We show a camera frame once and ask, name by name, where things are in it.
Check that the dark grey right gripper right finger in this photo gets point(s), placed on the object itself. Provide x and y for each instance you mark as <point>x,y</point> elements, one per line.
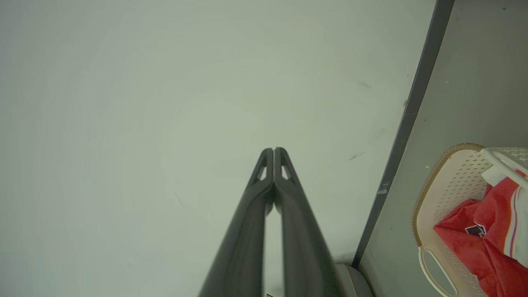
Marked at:
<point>305,255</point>

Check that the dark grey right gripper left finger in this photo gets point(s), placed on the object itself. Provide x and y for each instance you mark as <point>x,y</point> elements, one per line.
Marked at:
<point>243,247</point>

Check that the red garment with white trim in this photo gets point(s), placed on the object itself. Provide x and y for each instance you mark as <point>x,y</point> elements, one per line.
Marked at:
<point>462,243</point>

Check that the cream perforated laundry basket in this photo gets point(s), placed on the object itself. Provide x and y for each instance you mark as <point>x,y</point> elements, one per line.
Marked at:
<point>449,185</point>

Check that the dark grey wall baseboard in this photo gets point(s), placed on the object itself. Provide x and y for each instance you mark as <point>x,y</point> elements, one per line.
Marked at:
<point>412,103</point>

